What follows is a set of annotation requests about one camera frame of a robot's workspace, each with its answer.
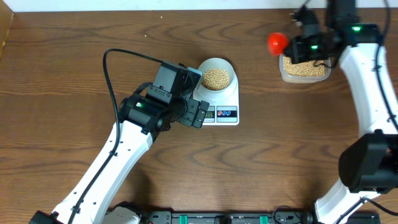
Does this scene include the red plastic measuring scoop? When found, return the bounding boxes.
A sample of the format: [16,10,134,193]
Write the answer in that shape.
[267,32,289,56]

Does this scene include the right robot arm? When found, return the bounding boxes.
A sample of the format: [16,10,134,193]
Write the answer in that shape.
[284,1,397,223]

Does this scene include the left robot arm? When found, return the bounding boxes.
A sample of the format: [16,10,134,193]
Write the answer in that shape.
[30,93,209,223]

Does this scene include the white digital kitchen scale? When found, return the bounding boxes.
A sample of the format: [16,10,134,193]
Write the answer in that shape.
[193,74,239,126]

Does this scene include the soybeans in grey bowl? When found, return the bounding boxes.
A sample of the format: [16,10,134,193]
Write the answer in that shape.
[202,68,230,91]

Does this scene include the light grey bowl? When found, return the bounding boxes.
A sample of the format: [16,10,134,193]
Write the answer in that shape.
[198,58,234,91]

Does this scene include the pile of soybeans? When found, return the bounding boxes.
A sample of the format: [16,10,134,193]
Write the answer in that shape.
[282,56,326,77]

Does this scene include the clear plastic container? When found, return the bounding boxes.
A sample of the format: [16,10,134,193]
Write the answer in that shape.
[279,55,331,83]

